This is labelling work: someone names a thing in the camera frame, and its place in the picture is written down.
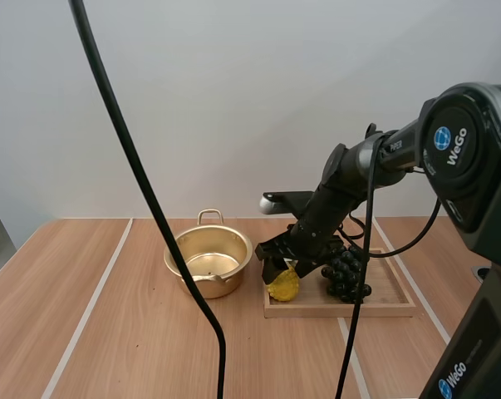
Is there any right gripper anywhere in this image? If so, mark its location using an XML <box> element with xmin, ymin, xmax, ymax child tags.
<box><xmin>255</xmin><ymin>226</ymin><xmax>344</xmax><ymax>287</ymax></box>

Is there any yellow toy pineapple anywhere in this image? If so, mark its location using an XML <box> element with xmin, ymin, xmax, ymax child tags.
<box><xmin>265</xmin><ymin>260</ymin><xmax>302</xmax><ymax>304</ymax></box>

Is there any dark toy grapes bunch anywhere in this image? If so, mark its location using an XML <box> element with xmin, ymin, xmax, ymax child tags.
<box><xmin>321</xmin><ymin>244</ymin><xmax>373</xmax><ymax>304</ymax></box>

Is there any shallow wooden tray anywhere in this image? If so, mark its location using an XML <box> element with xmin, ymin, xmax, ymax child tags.
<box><xmin>263</xmin><ymin>247</ymin><xmax>416</xmax><ymax>320</ymax></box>

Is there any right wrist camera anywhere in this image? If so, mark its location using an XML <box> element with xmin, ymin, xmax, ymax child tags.
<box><xmin>258</xmin><ymin>190</ymin><xmax>317</xmax><ymax>218</ymax></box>

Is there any gold pot with two handles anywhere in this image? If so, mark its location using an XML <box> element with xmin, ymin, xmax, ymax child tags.
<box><xmin>163</xmin><ymin>209</ymin><xmax>254</xmax><ymax>300</ymax></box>

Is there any black cable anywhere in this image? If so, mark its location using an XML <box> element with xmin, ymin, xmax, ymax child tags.
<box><xmin>334</xmin><ymin>132</ymin><xmax>386</xmax><ymax>399</ymax></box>
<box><xmin>339</xmin><ymin>197</ymin><xmax>442</xmax><ymax>259</ymax></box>
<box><xmin>67</xmin><ymin>0</ymin><xmax>228</xmax><ymax>399</ymax></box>

